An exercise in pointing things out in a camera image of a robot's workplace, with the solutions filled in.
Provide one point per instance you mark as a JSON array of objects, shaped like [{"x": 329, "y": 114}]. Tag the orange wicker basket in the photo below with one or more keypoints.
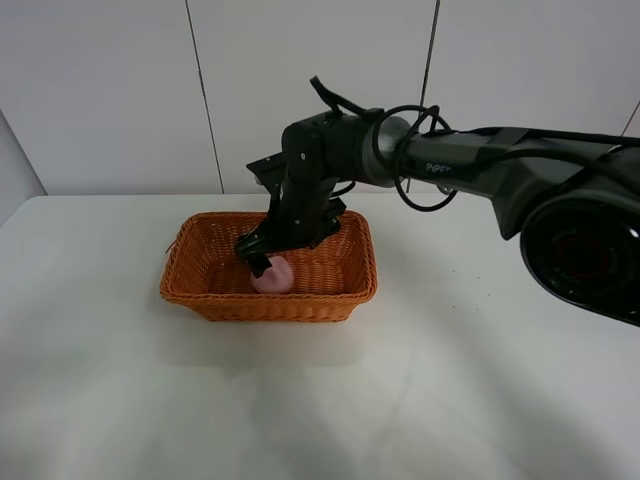
[{"x": 204, "y": 274}]

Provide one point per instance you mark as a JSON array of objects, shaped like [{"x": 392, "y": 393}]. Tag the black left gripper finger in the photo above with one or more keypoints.
[{"x": 259, "y": 264}]

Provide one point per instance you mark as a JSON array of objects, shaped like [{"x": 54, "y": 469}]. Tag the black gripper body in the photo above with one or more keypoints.
[{"x": 320, "y": 152}]

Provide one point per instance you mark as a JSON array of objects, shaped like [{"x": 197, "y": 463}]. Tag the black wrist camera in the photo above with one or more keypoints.
[{"x": 269, "y": 172}]

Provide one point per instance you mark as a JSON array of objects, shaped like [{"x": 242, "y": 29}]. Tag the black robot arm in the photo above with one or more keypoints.
[{"x": 572, "y": 199}]

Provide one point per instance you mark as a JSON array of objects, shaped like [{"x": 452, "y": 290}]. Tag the pink peach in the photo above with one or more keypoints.
[{"x": 277, "y": 279}]

